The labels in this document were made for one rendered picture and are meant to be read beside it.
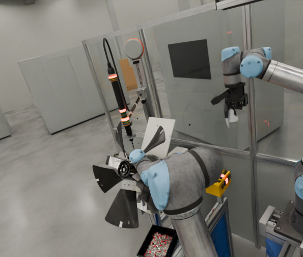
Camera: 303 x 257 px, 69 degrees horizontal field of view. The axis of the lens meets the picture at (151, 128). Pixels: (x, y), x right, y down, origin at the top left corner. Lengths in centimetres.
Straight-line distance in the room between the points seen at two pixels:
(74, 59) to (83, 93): 95
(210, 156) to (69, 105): 622
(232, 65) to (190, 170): 58
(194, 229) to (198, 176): 14
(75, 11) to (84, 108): 795
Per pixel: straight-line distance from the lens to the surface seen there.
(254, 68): 88
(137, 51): 186
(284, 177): 183
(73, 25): 1370
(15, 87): 1319
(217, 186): 142
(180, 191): 59
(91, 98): 684
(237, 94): 109
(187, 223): 63
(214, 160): 62
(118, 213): 152
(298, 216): 122
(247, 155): 182
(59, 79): 660
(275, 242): 138
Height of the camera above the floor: 197
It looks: 23 degrees down
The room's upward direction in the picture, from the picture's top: 14 degrees counter-clockwise
